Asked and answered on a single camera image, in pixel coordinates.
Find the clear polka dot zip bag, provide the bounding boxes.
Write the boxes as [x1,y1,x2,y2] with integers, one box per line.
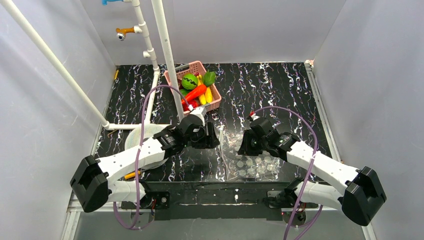
[215,125,283,182]

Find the orange toy carrot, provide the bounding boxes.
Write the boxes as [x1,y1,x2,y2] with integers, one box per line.
[186,71,216,101]

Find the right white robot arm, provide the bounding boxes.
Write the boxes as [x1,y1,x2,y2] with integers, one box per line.
[237,115,387,226]

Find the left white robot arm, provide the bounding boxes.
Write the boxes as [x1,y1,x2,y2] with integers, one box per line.
[70,114,220,213]

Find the red toy pepper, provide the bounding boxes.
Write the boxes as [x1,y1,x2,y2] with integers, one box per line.
[182,100,199,112]

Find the yellow toy bananas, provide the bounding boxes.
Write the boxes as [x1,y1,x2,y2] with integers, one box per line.
[197,74,213,105]

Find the green toy vegetable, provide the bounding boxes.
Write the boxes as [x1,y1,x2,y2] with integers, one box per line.
[179,88,191,98]

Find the green toy watermelon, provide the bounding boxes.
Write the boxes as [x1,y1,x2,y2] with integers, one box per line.
[181,73,198,90]

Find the pink plastic basket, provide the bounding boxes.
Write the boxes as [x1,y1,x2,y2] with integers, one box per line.
[175,61,222,112]

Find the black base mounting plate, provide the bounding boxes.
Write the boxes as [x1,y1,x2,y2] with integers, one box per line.
[140,181,297,221]

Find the orange toy faucet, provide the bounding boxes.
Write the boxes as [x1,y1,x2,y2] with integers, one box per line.
[115,27,135,41]

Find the blue toy faucet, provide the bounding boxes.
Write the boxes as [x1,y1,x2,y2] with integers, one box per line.
[101,0,123,6]

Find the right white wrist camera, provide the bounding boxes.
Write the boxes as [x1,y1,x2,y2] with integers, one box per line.
[247,111,260,122]

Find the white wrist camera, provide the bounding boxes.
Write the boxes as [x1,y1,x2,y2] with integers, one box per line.
[188,106,207,126]
[247,111,260,122]

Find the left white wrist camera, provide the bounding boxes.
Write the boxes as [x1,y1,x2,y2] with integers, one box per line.
[188,106,207,126]

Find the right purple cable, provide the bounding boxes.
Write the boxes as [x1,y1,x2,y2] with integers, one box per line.
[253,105,324,240]

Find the purple cable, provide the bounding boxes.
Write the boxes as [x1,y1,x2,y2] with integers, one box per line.
[112,84,191,231]
[253,105,324,240]

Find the orange handled screwdriver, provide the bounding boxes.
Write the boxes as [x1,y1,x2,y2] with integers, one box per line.
[123,171,136,181]

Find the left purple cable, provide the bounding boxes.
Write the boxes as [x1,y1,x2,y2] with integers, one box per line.
[112,84,191,231]

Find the white PVC pipe frame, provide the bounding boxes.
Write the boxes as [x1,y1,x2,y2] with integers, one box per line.
[0,0,185,131]

